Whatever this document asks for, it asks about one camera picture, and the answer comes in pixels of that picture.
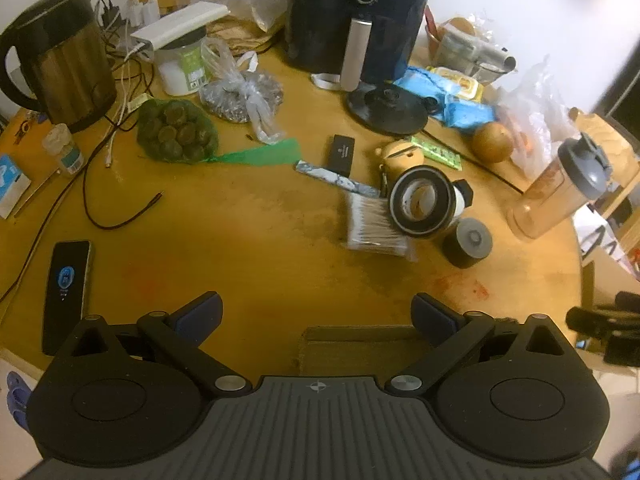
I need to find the black smartphone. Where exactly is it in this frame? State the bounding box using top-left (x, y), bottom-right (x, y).
top-left (42, 240), bottom-right (95, 356)

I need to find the white paper shopping bag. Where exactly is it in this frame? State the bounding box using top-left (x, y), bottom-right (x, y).
top-left (571, 205), bottom-right (640, 278)

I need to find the white charging cable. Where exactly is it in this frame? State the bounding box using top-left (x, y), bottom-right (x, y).
top-left (104, 45), bottom-right (153, 168)

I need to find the yellow apple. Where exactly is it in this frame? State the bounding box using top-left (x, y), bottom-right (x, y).
top-left (472, 122), bottom-right (516, 164)

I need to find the bunch of keys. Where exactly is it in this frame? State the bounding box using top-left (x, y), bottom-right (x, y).
top-left (14, 111), bottom-right (47, 147)

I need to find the green sachet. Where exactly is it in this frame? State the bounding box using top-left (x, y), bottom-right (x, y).
top-left (410, 136), bottom-right (464, 170)

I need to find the white round jar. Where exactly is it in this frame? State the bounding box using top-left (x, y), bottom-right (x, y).
top-left (442, 185), bottom-right (468, 224)

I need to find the clear shaker bottle grey lid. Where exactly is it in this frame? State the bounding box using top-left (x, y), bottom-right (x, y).
top-left (507, 132), bottom-right (614, 239)

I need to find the black tape roll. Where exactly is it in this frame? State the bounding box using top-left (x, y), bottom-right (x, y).
top-left (389, 166), bottom-right (456, 238)

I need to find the yellow wet wipe packet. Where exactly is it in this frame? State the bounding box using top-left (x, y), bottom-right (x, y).
top-left (430, 66), bottom-right (486, 102)

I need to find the green net bag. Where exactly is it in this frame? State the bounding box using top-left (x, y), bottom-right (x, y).
top-left (136, 97), bottom-right (302, 167)

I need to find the white wall charger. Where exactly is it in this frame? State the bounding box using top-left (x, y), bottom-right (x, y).
top-left (125, 0), bottom-right (162, 27)

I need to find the black round lid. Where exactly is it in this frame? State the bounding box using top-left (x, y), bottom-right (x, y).
top-left (347, 82), bottom-right (431, 136)

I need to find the silver foil roll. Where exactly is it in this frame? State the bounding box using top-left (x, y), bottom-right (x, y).
top-left (472, 44), bottom-right (517, 75)

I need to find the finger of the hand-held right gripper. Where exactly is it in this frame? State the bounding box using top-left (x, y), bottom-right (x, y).
top-left (566, 291), bottom-right (640, 333)
top-left (603, 334), bottom-right (640, 367)

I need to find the black kettle cord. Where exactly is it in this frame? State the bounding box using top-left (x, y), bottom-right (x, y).
top-left (419, 129), bottom-right (526, 195)

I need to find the blue white tissue box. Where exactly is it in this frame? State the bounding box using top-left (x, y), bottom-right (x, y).
top-left (0, 154), bottom-right (32, 220)

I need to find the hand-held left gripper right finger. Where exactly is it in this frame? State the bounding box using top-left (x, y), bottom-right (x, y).
top-left (385, 293), bottom-right (576, 396)

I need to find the clear cotton swab pack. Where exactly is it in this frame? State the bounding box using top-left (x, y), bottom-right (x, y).
top-left (345, 192), bottom-right (419, 262)

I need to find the thin black cable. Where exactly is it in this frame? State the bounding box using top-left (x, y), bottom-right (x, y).
top-left (82, 75), bottom-right (164, 231)

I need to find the large clear plastic bag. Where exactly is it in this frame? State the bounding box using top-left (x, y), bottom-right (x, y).
top-left (499, 57), bottom-right (583, 177)

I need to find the small black box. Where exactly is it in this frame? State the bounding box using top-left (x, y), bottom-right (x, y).
top-left (325, 134), bottom-right (357, 177)

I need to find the brown paper bag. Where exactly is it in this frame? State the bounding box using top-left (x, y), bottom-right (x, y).
top-left (204, 14), bottom-right (287, 55)

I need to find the opened blue wet wipe packet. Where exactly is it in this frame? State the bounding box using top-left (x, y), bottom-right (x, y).
top-left (394, 66), bottom-right (453, 103)

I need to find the silver foil packet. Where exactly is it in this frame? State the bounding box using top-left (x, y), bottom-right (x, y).
top-left (295, 160), bottom-right (384, 201)

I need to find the flat blue wet wipe packet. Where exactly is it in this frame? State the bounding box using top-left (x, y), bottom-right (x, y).
top-left (441, 100), bottom-right (497, 130)

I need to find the small pill bottle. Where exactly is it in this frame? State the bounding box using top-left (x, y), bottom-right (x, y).
top-left (42, 123), bottom-right (84, 176)

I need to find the white jar green label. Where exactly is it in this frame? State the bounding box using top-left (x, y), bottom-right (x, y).
top-left (155, 30), bottom-right (209, 97)

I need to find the dark blue air fryer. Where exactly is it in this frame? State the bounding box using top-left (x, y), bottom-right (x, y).
top-left (285, 0), bottom-right (439, 92)

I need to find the steel electric kettle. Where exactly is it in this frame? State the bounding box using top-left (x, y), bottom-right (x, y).
top-left (0, 0), bottom-right (119, 134)

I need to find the clear bag of dark seeds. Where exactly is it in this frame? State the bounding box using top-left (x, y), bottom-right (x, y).
top-left (199, 40), bottom-right (287, 146)

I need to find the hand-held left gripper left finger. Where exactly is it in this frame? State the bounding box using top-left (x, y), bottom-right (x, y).
top-left (70, 291), bottom-right (253, 398)

